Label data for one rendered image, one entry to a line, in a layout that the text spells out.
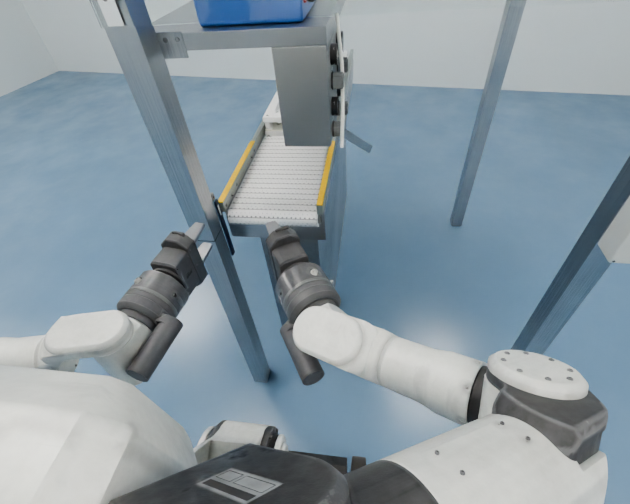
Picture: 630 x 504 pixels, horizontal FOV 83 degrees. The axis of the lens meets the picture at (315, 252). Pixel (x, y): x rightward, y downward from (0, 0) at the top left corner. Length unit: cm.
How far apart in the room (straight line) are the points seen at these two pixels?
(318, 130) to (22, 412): 68
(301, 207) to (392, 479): 82
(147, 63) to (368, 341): 62
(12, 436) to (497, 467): 28
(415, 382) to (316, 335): 13
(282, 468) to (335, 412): 136
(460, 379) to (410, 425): 117
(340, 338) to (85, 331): 35
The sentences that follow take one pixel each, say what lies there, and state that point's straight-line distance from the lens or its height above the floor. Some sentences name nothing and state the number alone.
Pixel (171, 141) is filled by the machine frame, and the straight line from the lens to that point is 84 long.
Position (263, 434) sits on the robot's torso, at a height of 65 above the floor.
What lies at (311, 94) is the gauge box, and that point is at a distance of 77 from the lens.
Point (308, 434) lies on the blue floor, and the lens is 156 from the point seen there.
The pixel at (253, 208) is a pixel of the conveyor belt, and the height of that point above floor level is 88.
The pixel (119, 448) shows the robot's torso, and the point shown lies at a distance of 25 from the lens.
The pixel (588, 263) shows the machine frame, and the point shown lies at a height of 83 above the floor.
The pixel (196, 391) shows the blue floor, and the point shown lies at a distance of 174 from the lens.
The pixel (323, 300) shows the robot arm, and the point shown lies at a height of 106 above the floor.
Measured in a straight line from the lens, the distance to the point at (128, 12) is 77.
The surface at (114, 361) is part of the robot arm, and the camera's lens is 59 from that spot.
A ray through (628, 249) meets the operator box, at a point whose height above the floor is 94.
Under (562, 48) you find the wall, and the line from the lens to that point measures 430.
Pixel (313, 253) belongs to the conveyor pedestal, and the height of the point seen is 62.
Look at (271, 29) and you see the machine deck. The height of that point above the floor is 132.
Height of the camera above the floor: 148
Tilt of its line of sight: 45 degrees down
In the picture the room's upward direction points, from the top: 6 degrees counter-clockwise
